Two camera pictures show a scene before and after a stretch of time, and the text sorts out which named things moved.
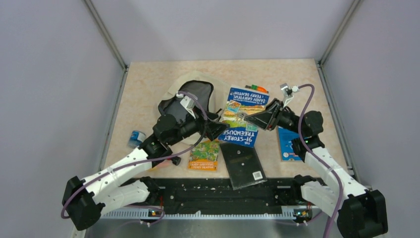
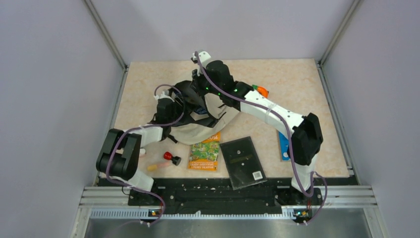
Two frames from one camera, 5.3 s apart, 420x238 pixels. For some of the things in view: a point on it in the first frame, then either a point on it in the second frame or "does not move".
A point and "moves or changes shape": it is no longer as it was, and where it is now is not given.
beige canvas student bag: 209,92 moves or changes shape
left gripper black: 215,129 -> 179,99
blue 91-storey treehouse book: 240,103 moves or changes shape
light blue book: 287,148 does not move
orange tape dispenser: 254,87 does not move
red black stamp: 176,160 does not move
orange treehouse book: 203,156 does not move
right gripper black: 268,118 -> 195,84
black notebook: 243,165 does not move
